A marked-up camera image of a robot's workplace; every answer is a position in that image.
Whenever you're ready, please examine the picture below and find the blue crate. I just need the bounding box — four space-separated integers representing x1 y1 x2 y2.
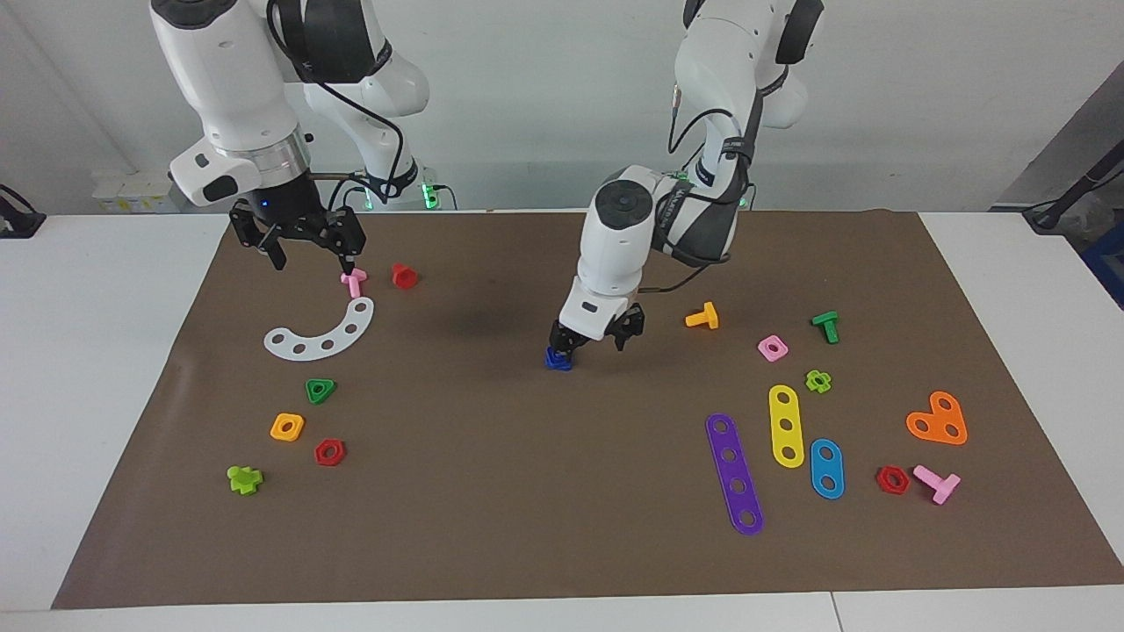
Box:
1082 219 1124 310

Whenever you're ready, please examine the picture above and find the white cardboard box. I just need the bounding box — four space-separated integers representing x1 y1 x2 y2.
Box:
91 169 188 214

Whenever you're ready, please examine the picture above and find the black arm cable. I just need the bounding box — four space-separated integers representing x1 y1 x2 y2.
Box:
639 81 758 296
268 0 415 207

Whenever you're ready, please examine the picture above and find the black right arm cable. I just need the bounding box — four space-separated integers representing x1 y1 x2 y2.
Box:
268 0 415 207

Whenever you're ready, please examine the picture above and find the white curved perforated strip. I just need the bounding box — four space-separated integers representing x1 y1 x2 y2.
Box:
263 297 376 362

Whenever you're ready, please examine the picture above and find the large pink T-shaped screw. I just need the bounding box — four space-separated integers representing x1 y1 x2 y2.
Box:
912 464 962 506

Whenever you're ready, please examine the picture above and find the blue two-hole strip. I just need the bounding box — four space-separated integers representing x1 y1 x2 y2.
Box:
809 438 846 500

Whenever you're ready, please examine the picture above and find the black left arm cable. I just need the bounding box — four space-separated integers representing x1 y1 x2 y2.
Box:
639 81 758 296

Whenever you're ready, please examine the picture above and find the purple four-hole strip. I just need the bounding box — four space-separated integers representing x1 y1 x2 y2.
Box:
705 413 765 536

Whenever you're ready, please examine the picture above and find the black clamp device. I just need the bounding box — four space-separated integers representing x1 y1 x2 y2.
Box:
0 184 47 240

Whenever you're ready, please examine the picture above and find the yellow three-hole strip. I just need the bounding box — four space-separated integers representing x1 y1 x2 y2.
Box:
767 384 806 470

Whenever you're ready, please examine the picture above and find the brown table mat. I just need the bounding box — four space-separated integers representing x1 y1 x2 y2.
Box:
51 209 1124 610

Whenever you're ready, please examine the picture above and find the black stand with pole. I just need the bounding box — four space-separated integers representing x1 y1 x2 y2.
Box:
1023 140 1124 233

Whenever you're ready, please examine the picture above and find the orange heart-shaped plate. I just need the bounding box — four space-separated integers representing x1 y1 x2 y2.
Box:
905 391 969 446

